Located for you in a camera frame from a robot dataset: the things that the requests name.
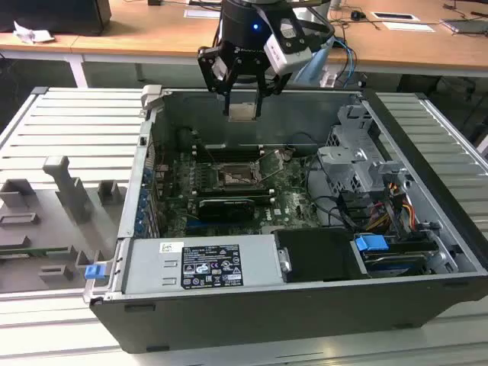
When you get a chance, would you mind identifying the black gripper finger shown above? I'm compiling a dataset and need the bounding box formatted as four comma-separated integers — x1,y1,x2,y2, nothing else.
197,45,235,116
253,70,294,117

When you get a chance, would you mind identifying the silver CPU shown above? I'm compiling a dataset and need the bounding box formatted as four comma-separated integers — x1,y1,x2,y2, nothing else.
227,101,257,123

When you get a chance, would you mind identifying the metal locking lever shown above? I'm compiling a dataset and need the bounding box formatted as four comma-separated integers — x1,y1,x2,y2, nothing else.
192,131,221,169
261,157,287,185

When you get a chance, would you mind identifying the CPU socket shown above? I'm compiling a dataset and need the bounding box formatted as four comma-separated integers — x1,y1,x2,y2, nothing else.
215,162,265,188

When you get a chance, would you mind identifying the white paper sheet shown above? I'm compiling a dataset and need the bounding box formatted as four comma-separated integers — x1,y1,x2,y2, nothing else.
382,21,436,34
184,9,223,20

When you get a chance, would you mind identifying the grey plastic case latch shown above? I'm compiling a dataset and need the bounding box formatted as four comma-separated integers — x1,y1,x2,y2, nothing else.
140,84,165,112

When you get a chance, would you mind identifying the wooden desk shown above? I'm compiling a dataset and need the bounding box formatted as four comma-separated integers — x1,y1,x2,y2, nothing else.
0,0,488,89

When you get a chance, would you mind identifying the silver metal drive cage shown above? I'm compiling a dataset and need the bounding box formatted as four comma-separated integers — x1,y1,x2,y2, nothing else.
315,103,413,195

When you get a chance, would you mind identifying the graphics card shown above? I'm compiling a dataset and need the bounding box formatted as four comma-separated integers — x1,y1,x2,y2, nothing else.
197,197,255,223

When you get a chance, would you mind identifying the green motherboard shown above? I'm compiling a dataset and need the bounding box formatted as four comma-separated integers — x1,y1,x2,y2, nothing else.
152,146,332,237

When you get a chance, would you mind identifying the black plastic shroud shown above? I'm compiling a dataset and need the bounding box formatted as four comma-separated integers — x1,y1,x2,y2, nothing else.
274,228,368,284

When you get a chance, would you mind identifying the hard disk in blue carrier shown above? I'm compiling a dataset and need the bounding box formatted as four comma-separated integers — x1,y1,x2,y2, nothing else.
352,233,439,278

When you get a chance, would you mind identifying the grey power supply unit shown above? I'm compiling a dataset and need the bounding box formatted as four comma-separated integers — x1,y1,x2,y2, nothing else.
124,234,285,294

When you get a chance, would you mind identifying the black monitor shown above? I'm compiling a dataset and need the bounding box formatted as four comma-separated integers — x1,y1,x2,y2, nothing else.
0,0,112,37

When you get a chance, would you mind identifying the crumpled white paper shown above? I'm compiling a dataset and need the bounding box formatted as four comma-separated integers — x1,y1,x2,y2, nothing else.
13,21,55,45

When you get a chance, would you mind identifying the dark grey PC case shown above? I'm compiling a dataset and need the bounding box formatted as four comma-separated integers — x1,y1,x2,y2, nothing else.
88,84,488,354

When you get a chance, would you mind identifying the blue plastic latch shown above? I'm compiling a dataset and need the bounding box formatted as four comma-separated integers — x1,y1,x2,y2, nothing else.
84,264,106,281

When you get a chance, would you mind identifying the grey parts rack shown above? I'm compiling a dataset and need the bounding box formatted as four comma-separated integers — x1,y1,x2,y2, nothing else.
0,155,129,294

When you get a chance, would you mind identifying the grey laptop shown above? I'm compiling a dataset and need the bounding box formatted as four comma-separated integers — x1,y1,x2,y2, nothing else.
440,17,488,37

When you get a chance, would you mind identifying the green RAM stick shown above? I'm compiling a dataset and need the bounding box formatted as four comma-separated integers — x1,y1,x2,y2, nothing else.
0,246,72,258

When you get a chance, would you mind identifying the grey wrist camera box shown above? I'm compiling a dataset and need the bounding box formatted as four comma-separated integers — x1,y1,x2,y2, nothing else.
265,17,313,75
211,56,230,83

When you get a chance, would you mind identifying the thin black wire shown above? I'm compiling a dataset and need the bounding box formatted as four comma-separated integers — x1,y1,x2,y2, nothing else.
284,131,318,149

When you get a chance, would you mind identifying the thick black cable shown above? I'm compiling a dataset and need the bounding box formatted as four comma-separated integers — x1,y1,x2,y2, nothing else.
303,154,320,201
309,194,354,232

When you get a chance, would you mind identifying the blue cable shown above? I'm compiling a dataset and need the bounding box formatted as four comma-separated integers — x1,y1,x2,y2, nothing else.
330,36,358,89

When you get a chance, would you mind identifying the desk cable grommet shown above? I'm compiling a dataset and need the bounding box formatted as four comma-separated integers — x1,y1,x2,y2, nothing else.
371,11,420,22

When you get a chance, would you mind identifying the yellow red wire bundle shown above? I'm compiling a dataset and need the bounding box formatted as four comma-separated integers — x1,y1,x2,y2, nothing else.
365,181,416,234

